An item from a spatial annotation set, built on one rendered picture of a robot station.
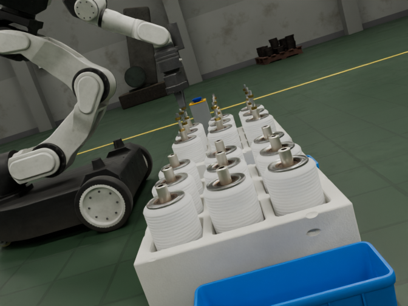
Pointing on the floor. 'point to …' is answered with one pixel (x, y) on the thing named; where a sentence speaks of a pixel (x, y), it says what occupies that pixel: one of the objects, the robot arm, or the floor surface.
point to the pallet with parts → (267, 54)
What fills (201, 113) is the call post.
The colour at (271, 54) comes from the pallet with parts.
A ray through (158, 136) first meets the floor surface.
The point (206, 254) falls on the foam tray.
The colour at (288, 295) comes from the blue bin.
